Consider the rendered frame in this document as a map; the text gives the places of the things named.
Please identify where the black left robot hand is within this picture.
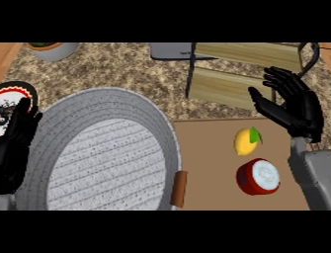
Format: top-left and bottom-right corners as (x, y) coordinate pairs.
(0, 96), (44, 201)

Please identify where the black-framed wooden tiered shelf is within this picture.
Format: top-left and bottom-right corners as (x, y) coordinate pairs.
(183, 42), (321, 111)

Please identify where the grey appliance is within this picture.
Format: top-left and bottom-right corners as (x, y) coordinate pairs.
(148, 42), (219, 61)

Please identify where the grey woven basket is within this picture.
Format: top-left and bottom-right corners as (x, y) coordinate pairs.
(15, 87), (189, 211)

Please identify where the yellow lemon with green leaf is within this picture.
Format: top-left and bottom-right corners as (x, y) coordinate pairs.
(233, 126), (265, 157)

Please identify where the brown tray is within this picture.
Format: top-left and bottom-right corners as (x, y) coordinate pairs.
(171, 117), (310, 211)

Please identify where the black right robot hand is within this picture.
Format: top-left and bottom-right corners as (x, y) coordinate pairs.
(247, 66), (325, 143)

